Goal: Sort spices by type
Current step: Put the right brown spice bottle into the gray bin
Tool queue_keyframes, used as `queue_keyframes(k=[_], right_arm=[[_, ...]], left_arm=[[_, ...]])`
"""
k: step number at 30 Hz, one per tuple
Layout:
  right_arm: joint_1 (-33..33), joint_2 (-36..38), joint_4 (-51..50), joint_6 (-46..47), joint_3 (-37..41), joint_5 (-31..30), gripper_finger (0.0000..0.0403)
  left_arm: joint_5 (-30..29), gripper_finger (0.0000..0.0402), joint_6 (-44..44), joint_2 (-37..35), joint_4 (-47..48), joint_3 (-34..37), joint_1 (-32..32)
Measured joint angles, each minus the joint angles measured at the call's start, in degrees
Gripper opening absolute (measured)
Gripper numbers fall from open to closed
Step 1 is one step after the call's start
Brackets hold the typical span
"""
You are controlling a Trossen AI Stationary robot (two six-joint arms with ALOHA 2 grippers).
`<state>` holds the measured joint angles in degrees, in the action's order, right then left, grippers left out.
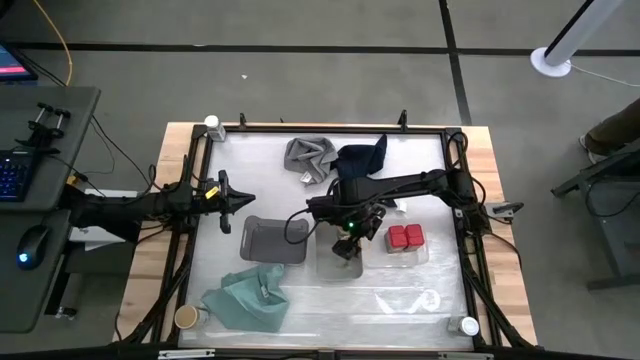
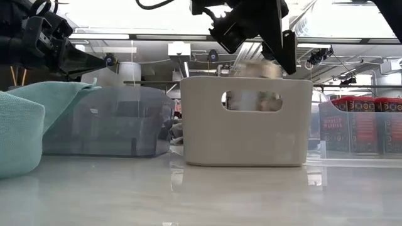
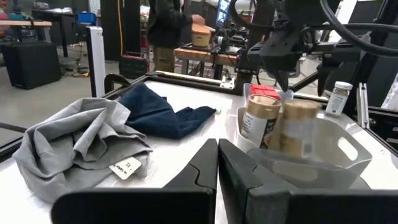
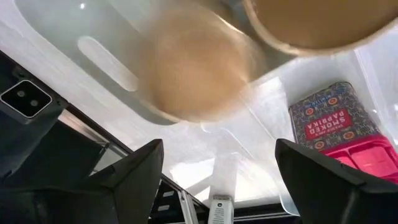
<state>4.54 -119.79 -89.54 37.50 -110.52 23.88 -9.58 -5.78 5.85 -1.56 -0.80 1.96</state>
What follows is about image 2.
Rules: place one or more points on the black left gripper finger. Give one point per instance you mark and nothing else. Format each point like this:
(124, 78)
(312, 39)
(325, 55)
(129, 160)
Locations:
(83, 74)
(81, 61)

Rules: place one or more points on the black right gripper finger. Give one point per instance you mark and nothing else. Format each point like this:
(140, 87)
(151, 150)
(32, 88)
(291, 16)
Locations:
(268, 51)
(287, 53)

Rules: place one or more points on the light grey item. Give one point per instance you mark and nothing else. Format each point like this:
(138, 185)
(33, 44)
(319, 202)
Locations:
(257, 69)

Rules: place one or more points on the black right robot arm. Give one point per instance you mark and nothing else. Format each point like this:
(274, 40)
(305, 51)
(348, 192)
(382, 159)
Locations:
(392, 15)

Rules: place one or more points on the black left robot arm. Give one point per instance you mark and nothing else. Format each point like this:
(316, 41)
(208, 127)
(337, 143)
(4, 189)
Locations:
(12, 15)

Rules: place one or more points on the black round fixture blue centre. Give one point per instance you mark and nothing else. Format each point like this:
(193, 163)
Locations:
(213, 56)
(110, 59)

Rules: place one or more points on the black ceiling fixture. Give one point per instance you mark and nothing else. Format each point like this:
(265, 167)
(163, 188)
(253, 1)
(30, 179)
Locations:
(320, 56)

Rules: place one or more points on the smoky grey transparent bin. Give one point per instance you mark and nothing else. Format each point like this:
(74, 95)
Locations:
(110, 125)

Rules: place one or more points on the teal cloth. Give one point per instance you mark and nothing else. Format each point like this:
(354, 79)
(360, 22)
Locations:
(22, 125)

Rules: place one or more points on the white ceiling box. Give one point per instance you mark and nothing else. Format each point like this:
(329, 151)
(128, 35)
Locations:
(179, 50)

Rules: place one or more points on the white plastic bin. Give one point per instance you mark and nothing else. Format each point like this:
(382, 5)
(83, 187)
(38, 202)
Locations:
(245, 138)

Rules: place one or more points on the clear plastic bin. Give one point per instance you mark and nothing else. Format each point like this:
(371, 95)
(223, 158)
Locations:
(317, 138)

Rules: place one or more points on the red spice tin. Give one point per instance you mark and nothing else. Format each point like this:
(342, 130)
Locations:
(361, 125)
(391, 125)

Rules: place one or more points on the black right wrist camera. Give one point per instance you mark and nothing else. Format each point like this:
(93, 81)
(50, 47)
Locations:
(230, 34)

